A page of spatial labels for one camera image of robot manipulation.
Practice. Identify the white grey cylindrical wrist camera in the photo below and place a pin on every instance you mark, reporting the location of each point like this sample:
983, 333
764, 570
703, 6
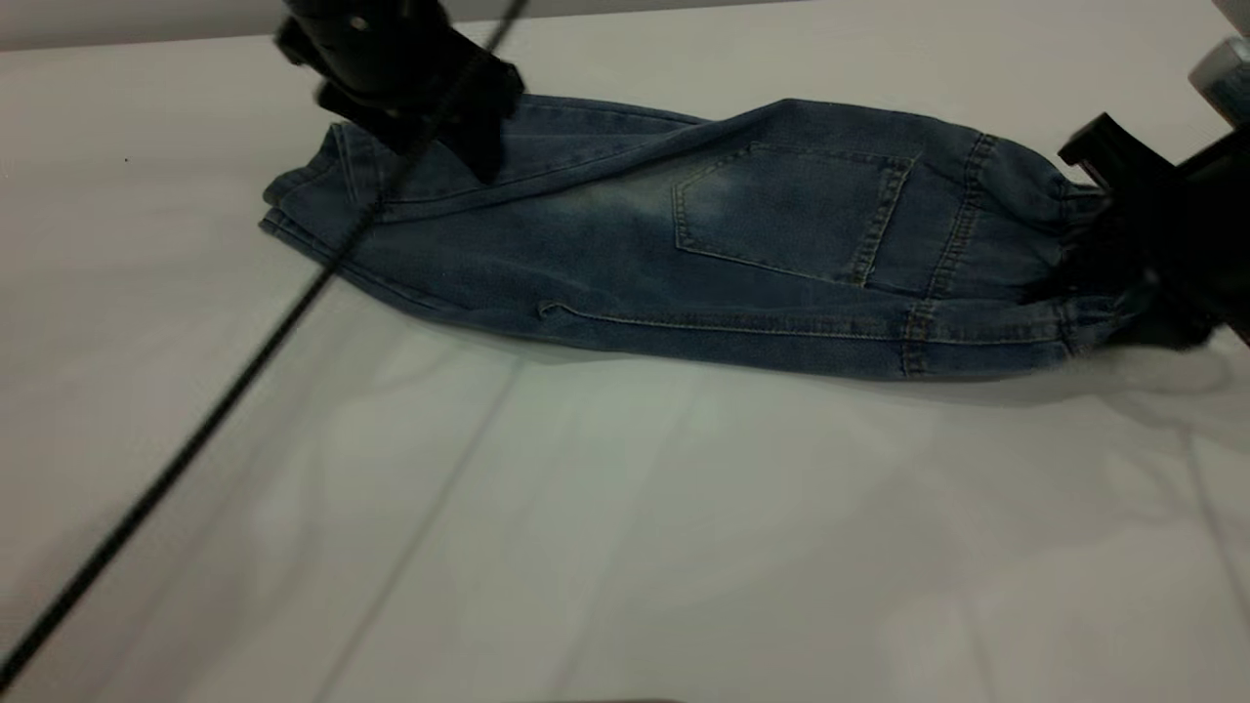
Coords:
1226, 83

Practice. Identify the blue denim kids jeans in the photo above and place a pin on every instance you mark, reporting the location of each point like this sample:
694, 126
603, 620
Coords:
684, 273

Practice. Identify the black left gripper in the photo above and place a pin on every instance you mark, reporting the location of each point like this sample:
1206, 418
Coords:
371, 49

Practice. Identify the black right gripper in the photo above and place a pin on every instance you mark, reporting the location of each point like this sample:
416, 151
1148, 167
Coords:
1201, 234

